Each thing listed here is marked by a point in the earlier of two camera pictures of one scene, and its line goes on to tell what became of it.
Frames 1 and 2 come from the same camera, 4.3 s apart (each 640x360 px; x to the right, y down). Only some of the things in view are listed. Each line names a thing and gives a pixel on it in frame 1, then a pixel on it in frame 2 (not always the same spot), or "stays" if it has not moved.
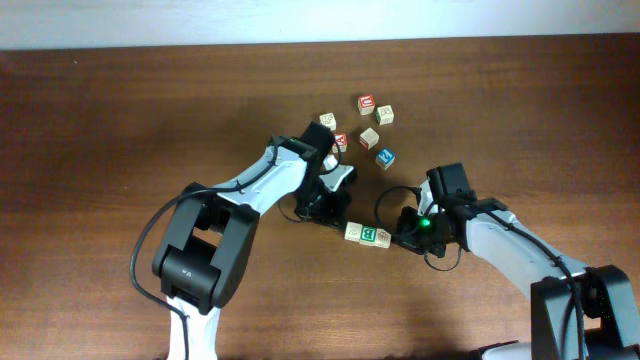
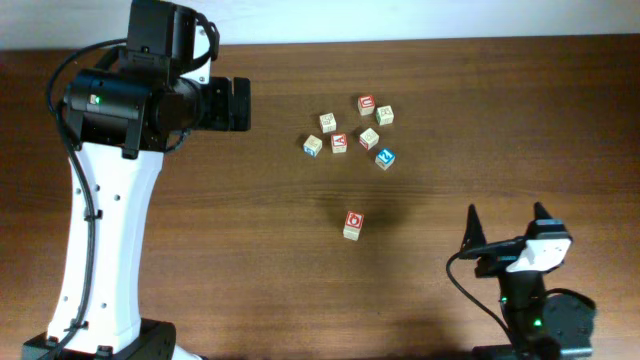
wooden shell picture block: (382, 238) to (352, 228)
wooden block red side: (368, 138) stays
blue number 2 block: (385, 158) stays
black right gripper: (409, 230) to (493, 248)
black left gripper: (335, 215) to (221, 95)
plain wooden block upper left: (329, 120) stays
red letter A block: (341, 139) stays
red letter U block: (366, 104) stays
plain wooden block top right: (384, 115) stays
